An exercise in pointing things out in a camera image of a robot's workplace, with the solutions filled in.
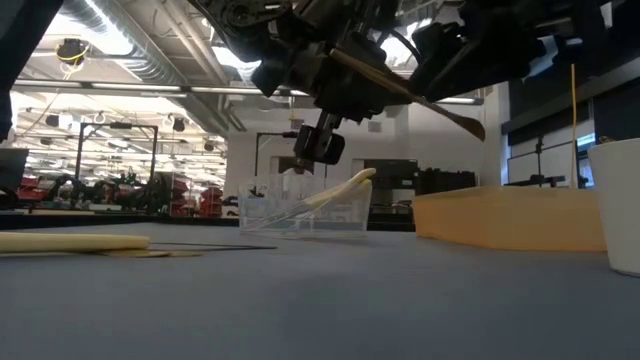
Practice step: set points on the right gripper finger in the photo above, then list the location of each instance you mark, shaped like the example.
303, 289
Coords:
440, 37
465, 65

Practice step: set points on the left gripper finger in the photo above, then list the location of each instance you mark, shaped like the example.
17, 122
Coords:
350, 95
380, 57

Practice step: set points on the orange plastic bin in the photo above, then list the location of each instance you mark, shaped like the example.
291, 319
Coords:
500, 220

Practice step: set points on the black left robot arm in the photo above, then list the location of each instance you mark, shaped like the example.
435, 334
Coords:
25, 40

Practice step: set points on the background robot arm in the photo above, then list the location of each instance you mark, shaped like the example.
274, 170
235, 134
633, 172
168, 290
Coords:
75, 185

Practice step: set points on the black screen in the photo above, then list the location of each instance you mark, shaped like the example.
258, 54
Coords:
390, 172

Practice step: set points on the black cases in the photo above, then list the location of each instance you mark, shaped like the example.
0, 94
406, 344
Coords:
445, 182

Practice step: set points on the ceiling light bar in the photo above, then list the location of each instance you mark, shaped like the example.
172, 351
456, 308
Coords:
150, 87

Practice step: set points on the clear plastic bin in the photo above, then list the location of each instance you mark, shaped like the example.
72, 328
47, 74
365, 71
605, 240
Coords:
270, 215

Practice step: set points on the red storage bins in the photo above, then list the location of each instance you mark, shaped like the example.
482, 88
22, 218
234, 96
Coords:
172, 192

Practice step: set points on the gold cutlery piece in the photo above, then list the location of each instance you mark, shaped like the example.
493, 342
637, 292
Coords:
150, 253

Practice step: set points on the dark monitor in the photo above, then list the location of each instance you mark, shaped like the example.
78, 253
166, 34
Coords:
12, 170

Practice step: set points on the black gantry frame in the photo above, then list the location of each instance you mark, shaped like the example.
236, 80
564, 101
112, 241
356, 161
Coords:
154, 150
265, 150

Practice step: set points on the black camera stand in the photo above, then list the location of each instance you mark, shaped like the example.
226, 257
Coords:
539, 160

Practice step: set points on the silver ceiling duct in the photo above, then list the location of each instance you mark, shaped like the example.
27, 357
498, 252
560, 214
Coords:
135, 45

